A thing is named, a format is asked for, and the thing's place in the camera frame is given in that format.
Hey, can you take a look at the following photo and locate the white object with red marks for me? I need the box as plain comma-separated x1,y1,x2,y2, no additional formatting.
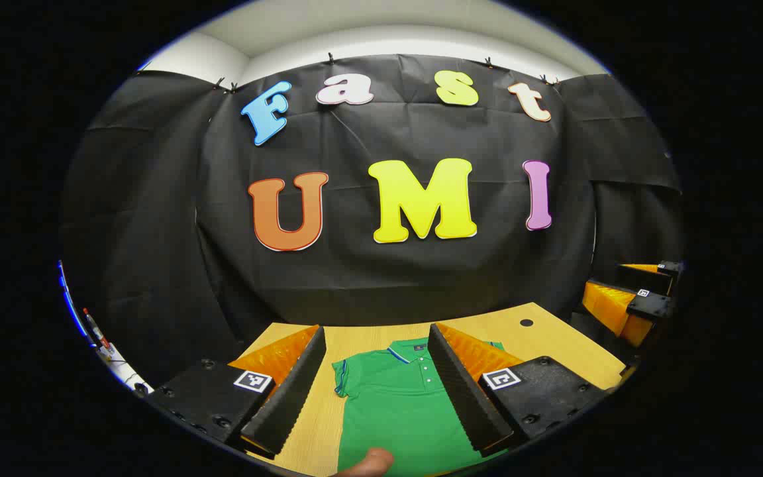
58,260,154,395

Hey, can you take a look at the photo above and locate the green T-shirt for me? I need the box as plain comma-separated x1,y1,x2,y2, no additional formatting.
332,338,507,477

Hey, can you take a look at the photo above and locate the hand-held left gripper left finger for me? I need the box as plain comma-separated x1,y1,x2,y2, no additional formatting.
146,325,327,458

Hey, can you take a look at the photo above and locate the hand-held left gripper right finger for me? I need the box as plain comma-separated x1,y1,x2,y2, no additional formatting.
428,323,611,458

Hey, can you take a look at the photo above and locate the black backdrop cloth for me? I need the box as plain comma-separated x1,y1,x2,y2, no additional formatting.
60,54,684,385

